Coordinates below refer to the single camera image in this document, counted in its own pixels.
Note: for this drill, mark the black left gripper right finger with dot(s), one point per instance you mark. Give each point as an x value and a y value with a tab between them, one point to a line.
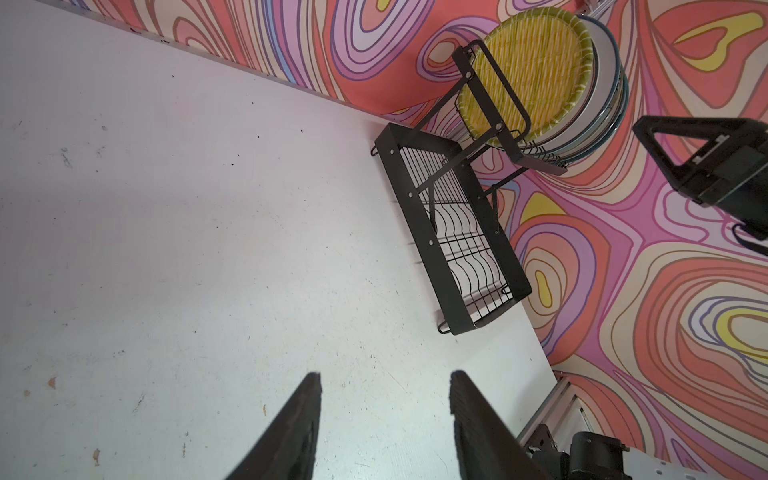
485	448

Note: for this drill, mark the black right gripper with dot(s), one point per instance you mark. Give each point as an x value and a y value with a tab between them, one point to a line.
716	162

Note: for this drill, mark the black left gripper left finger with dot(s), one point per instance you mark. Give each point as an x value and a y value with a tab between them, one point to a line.
287	448

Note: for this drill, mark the white plate green quatrefoil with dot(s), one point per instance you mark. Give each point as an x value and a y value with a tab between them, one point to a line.
606	126

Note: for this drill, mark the small orange sunburst plate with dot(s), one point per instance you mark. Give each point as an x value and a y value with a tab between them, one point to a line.
594	102

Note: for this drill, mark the yellow green woven tray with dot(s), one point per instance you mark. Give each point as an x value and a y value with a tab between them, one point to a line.
546	55

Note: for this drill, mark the black two-tier dish rack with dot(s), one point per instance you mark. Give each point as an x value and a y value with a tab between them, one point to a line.
449	195

